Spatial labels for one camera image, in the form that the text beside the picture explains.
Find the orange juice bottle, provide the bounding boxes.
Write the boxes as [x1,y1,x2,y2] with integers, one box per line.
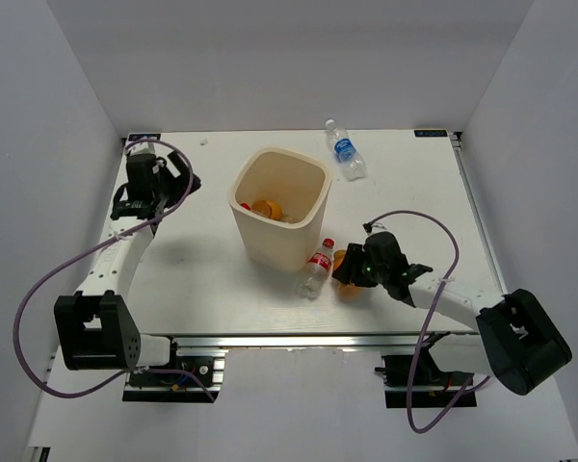
[250,199,283,220]
[331,249,362,299]

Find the clear bottle red cap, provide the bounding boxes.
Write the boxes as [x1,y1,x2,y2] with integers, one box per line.
[297,238,335,299]

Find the clear bottle blue label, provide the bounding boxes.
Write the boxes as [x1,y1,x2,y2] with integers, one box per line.
[325,119,367,181]

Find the blue label crushed bottle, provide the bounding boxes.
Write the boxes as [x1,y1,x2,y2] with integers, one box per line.
[280,215,301,224]

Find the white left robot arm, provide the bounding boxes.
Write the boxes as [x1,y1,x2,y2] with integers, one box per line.
[54,150,200,384]

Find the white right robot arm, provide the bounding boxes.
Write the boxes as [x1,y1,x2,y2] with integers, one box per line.
[332,231,572,396]

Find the cream plastic bin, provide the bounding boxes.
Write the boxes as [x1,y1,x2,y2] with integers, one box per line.
[228,147,332,272]

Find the left blue table label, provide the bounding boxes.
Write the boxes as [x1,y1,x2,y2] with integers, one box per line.
[126,133,161,142]

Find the blue table label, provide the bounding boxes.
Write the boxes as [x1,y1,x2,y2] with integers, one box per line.
[413,129,448,138]
[126,133,161,142]

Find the right blue table label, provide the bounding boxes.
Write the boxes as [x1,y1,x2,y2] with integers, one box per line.
[413,129,448,138]

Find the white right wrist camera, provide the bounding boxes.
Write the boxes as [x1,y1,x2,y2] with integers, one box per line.
[362,221,386,236]

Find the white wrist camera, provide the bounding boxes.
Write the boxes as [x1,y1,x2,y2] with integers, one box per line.
[362,221,386,236]
[123,139,156,157]

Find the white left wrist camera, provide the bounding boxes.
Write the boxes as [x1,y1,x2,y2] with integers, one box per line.
[123,139,156,157]

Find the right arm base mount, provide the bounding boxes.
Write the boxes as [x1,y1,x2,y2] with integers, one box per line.
[374,332,473,409]

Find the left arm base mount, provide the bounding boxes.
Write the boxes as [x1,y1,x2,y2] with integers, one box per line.
[122,337,227,404]

